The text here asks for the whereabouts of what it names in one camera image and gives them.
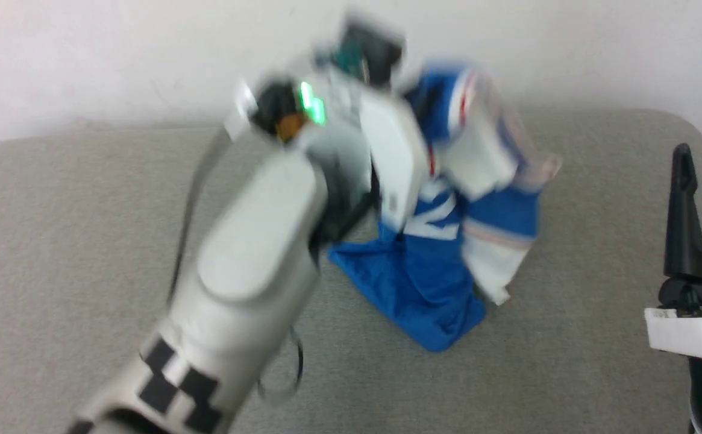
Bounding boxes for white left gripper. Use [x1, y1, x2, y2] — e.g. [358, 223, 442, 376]
[224, 71, 433, 236]

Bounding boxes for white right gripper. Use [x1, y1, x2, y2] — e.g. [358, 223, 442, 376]
[644, 143, 702, 363]

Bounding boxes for blue white red sports jersey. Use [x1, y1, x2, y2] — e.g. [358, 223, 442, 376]
[327, 60, 563, 353]

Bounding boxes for grey-green fabric sofa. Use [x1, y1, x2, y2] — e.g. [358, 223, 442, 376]
[0, 107, 702, 434]

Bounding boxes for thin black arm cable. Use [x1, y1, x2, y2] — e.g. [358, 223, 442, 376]
[257, 329, 304, 403]
[166, 128, 235, 303]

